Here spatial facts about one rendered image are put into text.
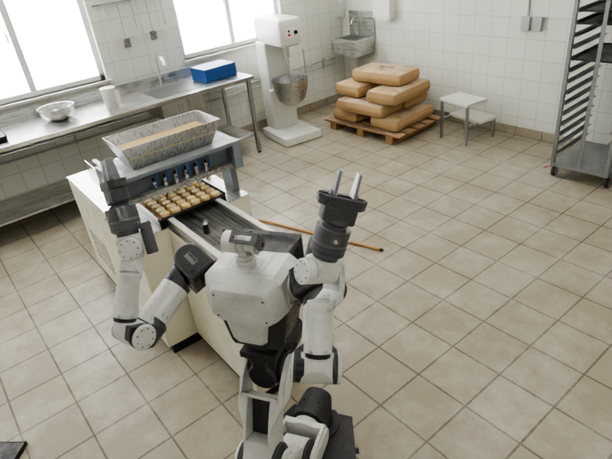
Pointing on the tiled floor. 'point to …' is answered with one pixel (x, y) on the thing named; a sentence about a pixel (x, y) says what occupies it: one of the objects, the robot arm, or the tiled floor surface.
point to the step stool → (466, 112)
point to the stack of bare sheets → (12, 449)
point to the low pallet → (384, 129)
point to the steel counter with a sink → (25, 124)
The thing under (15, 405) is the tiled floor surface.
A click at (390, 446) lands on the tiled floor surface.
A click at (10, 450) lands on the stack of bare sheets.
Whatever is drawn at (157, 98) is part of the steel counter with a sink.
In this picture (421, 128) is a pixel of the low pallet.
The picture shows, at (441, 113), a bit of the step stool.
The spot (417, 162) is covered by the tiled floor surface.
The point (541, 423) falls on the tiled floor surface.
